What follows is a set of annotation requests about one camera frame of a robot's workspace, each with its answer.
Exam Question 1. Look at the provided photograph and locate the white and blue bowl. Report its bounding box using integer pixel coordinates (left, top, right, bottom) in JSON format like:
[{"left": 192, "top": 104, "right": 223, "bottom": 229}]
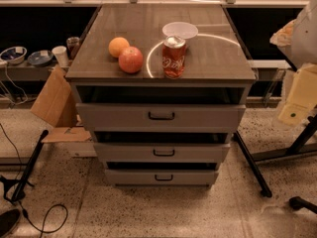
[{"left": 0, "top": 47, "right": 27, "bottom": 65}]

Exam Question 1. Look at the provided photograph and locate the white paper cup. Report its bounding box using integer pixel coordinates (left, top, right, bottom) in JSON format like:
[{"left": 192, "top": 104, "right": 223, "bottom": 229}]
[{"left": 52, "top": 46, "right": 69, "bottom": 67}]

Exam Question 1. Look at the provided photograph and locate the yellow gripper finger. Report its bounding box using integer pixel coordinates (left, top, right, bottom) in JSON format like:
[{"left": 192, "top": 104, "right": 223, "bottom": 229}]
[{"left": 277, "top": 63, "right": 317, "bottom": 126}]

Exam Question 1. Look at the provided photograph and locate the black floor cable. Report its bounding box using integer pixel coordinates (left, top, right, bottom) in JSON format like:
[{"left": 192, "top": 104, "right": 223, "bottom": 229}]
[{"left": 0, "top": 122, "right": 69, "bottom": 238}]

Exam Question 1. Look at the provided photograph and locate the black stand leg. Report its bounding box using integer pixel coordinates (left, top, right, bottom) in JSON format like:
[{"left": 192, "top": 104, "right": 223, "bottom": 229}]
[
  {"left": 0, "top": 130, "right": 49, "bottom": 204},
  {"left": 234, "top": 132, "right": 272, "bottom": 198}
]

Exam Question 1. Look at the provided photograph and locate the brown cardboard box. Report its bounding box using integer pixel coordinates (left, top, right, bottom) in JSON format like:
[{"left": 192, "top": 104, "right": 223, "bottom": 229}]
[{"left": 31, "top": 65, "right": 91, "bottom": 143}]

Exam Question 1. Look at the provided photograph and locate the grey bottom drawer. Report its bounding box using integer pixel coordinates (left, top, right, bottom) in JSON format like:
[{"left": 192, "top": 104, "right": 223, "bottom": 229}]
[{"left": 105, "top": 170, "right": 218, "bottom": 186}]

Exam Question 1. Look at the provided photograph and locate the black round floor base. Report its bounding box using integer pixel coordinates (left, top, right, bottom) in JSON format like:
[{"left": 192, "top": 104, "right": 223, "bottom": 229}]
[{"left": 0, "top": 209, "right": 21, "bottom": 238}]

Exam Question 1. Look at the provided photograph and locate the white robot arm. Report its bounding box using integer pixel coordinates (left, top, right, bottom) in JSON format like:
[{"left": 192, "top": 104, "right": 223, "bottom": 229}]
[{"left": 269, "top": 0, "right": 317, "bottom": 126}]

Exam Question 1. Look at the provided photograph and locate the red apple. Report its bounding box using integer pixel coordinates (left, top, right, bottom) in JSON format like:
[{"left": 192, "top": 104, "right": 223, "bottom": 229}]
[{"left": 118, "top": 47, "right": 144, "bottom": 73}]

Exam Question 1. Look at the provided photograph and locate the grey drawer cabinet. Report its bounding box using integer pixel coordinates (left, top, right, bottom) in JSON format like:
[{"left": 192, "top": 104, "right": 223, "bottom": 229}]
[{"left": 66, "top": 4, "right": 256, "bottom": 172}]

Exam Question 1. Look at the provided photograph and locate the red cola can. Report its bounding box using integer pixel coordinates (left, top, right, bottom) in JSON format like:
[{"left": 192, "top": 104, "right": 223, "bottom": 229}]
[{"left": 162, "top": 36, "right": 186, "bottom": 78}]

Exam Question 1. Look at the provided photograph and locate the orange fruit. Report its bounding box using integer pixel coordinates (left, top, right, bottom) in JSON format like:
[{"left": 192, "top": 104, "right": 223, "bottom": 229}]
[{"left": 108, "top": 37, "right": 130, "bottom": 58}]

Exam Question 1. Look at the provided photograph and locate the white plastic bowl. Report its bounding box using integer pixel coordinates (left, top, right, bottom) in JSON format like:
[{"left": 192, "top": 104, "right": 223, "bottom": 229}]
[{"left": 162, "top": 22, "right": 198, "bottom": 40}]

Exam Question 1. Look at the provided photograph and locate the grey top drawer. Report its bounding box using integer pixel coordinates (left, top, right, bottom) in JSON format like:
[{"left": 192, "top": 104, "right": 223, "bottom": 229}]
[{"left": 76, "top": 103, "right": 246, "bottom": 133}]

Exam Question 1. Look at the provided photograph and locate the grey drawer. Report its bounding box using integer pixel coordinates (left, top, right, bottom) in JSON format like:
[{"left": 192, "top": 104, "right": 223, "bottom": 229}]
[
  {"left": 76, "top": 103, "right": 246, "bottom": 133},
  {"left": 105, "top": 170, "right": 218, "bottom": 186},
  {"left": 94, "top": 143, "right": 230, "bottom": 163}
]

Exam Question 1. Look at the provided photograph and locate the dark glass jar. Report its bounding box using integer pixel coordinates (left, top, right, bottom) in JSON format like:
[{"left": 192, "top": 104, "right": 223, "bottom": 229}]
[{"left": 66, "top": 37, "right": 80, "bottom": 60}]

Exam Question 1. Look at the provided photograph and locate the black stand leg left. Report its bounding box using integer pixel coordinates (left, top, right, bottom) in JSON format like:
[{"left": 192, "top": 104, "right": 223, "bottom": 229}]
[{"left": 0, "top": 130, "right": 49, "bottom": 204}]

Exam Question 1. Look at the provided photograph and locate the black stand leg right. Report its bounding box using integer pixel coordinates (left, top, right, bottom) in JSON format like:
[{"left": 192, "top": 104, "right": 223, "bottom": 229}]
[{"left": 234, "top": 132, "right": 272, "bottom": 198}]

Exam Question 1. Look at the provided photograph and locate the grey shelf ledge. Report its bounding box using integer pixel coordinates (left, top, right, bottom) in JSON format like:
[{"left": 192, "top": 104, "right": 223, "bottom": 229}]
[{"left": 0, "top": 61, "right": 57, "bottom": 81}]

